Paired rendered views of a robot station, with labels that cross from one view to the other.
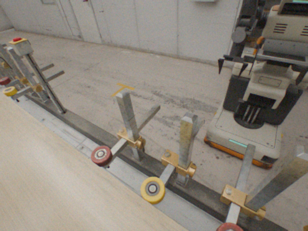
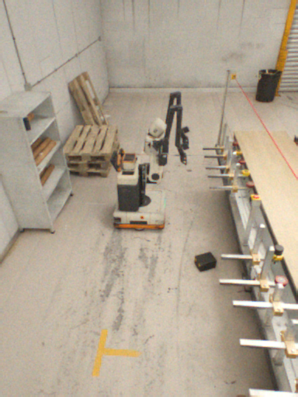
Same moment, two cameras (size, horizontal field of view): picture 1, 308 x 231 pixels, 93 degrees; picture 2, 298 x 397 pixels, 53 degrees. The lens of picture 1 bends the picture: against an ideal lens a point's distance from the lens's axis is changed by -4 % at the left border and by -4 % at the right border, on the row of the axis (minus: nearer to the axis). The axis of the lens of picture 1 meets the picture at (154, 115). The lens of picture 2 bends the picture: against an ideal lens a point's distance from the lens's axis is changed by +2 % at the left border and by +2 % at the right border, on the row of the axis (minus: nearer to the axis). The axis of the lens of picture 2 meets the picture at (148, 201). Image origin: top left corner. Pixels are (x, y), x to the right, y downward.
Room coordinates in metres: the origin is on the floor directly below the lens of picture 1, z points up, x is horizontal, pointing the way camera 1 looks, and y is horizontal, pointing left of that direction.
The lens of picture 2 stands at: (2.66, 1.81, 2.59)
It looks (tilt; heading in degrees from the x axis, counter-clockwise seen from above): 36 degrees down; 237
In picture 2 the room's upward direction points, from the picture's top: 1 degrees counter-clockwise
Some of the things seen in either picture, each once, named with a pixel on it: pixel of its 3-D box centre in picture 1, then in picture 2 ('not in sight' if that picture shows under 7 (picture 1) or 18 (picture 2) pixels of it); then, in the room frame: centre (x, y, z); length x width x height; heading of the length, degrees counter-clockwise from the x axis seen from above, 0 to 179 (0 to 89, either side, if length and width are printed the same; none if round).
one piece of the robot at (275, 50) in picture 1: (279, 61); (162, 153); (0.77, -0.75, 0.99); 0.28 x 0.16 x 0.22; 52
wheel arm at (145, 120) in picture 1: (134, 131); (230, 188); (0.51, 0.10, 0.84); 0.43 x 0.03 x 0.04; 142
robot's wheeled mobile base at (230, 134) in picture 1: (244, 126); (140, 208); (1.00, -0.93, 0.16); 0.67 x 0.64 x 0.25; 142
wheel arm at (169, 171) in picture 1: (180, 154); (226, 176); (0.35, -0.09, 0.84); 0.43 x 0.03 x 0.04; 142
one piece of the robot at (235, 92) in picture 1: (261, 87); (132, 181); (1.07, -0.99, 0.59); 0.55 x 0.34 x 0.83; 52
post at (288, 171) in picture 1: (260, 195); (228, 159); (0.14, -0.29, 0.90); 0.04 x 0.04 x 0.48; 52
